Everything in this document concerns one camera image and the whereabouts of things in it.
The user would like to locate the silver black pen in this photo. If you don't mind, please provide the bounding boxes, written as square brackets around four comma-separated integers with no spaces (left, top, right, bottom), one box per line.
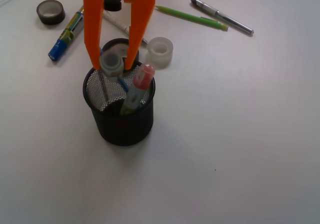
[190,0,254,37]

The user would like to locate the black mesh pen holder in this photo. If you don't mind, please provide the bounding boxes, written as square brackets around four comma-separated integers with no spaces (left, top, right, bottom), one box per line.
[82,62,156,146]

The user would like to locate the blue cap marker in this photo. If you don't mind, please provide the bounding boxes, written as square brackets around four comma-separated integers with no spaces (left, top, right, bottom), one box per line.
[48,6,84,62]

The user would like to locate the white pen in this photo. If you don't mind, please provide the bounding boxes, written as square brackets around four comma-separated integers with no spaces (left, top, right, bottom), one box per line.
[102,9,149,46]

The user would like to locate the dark tape roll far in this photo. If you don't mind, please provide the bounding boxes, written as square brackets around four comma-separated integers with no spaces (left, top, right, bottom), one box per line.
[36,0,66,25]

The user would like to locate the dark tape roll near holder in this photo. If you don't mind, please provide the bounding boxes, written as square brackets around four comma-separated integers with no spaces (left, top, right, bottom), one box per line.
[102,38,129,59]

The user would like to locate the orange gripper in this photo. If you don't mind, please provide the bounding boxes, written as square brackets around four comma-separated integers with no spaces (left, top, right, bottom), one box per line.
[83,0,156,71]

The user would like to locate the light blue pen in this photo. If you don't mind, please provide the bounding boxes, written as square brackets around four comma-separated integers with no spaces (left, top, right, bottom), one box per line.
[100,50,129,93]

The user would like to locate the red cap marker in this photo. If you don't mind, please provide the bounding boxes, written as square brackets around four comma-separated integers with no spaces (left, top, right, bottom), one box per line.
[120,62,155,115]

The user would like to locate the green pen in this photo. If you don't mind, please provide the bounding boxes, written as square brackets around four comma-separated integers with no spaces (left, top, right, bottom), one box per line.
[155,5,229,31]

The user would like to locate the clear tape roll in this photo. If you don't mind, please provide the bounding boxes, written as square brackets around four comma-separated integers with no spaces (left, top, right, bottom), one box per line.
[146,37,174,70]

